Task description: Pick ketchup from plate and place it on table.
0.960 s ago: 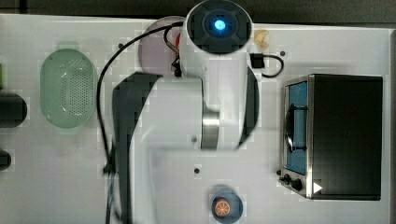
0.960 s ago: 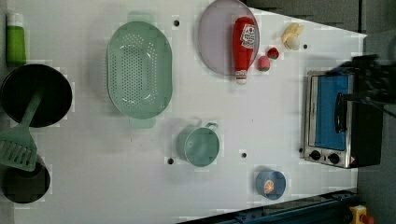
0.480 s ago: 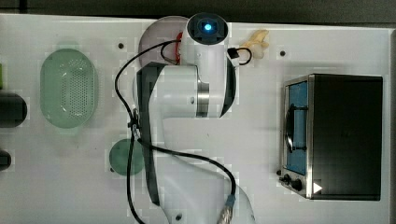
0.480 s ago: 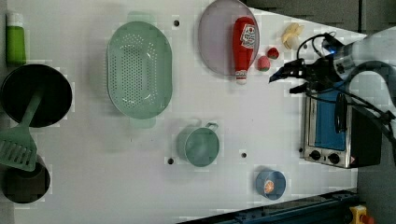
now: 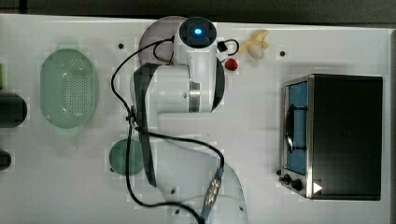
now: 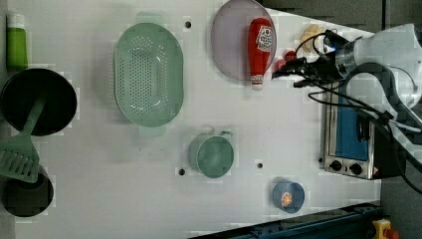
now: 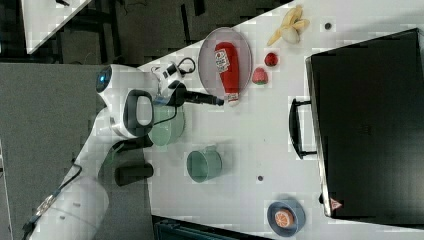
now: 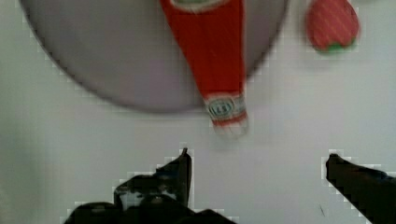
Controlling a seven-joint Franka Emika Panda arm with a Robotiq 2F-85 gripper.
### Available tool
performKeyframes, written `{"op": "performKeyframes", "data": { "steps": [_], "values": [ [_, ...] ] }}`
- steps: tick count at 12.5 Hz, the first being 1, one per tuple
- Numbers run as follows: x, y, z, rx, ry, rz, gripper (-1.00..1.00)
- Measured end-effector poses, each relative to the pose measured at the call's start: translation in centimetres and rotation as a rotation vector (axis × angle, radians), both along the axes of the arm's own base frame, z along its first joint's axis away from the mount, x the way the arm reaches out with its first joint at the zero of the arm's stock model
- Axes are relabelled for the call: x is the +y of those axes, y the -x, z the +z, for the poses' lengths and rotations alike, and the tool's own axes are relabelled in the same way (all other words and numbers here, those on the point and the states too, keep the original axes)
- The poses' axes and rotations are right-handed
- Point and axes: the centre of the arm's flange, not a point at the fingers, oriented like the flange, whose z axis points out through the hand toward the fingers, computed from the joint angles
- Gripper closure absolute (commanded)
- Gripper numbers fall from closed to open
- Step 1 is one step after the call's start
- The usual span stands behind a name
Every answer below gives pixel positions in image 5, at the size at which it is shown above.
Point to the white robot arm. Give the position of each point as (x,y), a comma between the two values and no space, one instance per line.
(198,187)

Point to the grey round plate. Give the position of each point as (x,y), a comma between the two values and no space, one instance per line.
(161,29)

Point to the dark red strawberry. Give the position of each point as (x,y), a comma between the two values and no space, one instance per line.
(231,64)

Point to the peeled toy banana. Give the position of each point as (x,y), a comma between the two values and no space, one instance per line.
(256,45)

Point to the dark green round bowl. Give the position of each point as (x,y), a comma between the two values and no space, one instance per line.
(117,157)

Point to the green perforated colander basket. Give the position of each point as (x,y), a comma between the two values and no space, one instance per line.
(68,88)

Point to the black steel toaster oven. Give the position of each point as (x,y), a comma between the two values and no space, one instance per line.
(332,137)

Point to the black cylinder at left edge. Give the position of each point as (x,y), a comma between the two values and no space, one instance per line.
(13,110)

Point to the small black object left edge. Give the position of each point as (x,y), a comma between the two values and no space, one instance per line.
(5,160)

